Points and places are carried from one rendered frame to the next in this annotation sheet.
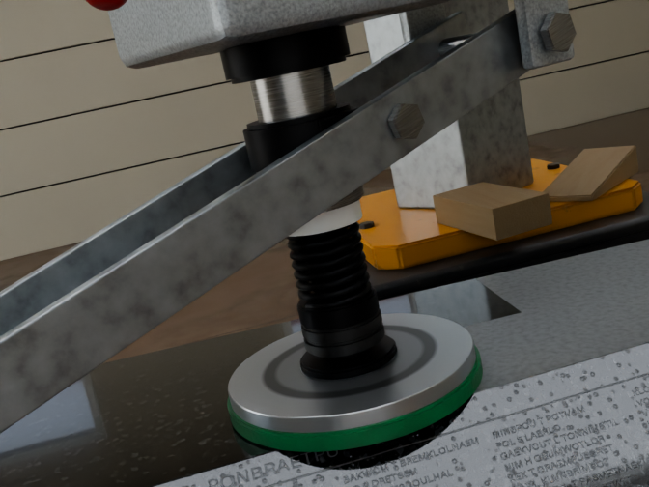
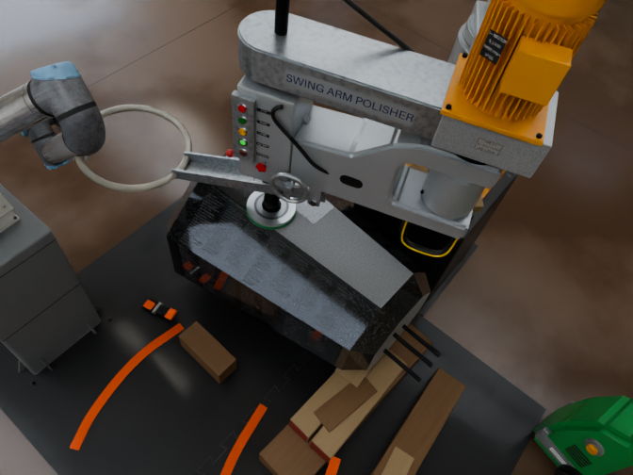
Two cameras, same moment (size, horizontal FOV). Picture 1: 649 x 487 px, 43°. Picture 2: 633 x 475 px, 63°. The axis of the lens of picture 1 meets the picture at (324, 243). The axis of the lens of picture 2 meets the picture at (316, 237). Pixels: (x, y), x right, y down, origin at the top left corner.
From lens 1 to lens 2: 1.85 m
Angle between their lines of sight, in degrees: 52
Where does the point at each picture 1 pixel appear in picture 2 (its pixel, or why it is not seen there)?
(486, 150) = not seen: hidden behind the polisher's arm
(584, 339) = (301, 239)
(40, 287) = (229, 160)
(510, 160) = not seen: hidden behind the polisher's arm
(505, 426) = (272, 237)
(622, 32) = not seen: outside the picture
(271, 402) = (251, 202)
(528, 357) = (291, 233)
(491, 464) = (266, 238)
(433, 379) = (266, 222)
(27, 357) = (209, 179)
